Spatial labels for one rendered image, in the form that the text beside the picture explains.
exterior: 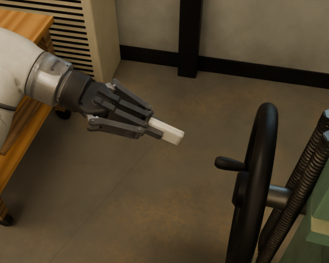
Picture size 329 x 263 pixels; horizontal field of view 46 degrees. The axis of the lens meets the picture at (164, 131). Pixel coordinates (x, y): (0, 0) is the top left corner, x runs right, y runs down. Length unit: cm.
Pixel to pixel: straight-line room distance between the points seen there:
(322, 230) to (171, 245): 97
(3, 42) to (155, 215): 99
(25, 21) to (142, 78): 72
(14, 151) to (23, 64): 89
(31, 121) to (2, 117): 92
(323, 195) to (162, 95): 149
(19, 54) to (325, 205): 54
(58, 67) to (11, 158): 88
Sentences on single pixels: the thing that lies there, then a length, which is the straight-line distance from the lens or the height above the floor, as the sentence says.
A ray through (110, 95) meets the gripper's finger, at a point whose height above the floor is 84.
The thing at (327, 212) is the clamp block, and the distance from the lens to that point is 56.
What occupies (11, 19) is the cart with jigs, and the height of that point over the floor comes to 53.
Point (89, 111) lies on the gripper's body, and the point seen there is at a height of 84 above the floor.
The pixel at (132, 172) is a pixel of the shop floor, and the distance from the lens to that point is 165.
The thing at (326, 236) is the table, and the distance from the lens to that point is 57.
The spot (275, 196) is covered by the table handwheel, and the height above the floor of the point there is 82.
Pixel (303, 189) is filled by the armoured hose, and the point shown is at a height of 87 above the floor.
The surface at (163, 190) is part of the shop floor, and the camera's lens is 159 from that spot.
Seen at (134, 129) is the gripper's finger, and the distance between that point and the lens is 71.
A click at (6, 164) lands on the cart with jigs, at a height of 18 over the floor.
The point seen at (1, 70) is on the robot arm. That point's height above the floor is 91.
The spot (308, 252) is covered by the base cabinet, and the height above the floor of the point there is 50.
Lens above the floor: 134
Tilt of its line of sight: 49 degrees down
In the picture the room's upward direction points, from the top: straight up
